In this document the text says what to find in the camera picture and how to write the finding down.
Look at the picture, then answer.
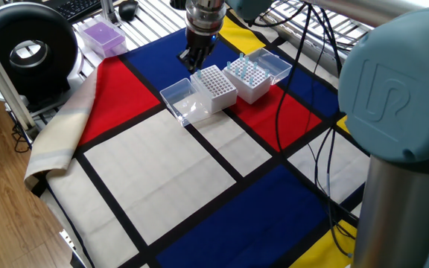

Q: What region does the thin black floor cable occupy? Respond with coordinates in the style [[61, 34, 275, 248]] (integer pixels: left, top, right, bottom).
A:
[[10, 121, 32, 154]]

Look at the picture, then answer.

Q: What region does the aluminium profile frame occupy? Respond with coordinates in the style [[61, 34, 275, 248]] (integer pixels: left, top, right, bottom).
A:
[[0, 22, 39, 141]]

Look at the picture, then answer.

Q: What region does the white pipette tip box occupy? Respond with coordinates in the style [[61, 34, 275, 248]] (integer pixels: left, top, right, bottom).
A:
[[159, 65, 238, 127], [222, 47, 293, 106]]

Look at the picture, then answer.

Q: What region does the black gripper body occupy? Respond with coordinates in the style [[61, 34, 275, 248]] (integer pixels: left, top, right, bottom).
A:
[[185, 28, 218, 59]]

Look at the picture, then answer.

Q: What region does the clear box purple tip rack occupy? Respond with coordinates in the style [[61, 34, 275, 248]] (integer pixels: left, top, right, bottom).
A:
[[77, 18, 129, 60]]

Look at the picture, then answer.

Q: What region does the colour block tablecloth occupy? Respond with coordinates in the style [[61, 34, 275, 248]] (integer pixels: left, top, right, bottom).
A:
[[41, 10, 372, 268]]

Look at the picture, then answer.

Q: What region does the black round machine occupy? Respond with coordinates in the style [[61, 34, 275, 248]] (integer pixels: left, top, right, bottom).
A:
[[0, 1, 80, 105]]

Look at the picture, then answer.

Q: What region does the black keyboard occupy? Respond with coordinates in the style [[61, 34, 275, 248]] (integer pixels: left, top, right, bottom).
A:
[[48, 0, 106, 22]]

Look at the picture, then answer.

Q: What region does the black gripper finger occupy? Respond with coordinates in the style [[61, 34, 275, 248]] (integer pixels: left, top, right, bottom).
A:
[[191, 53, 209, 74], [177, 46, 194, 71]]

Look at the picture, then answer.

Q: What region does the black computer mouse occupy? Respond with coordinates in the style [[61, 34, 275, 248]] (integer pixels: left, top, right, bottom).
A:
[[118, 0, 140, 22]]

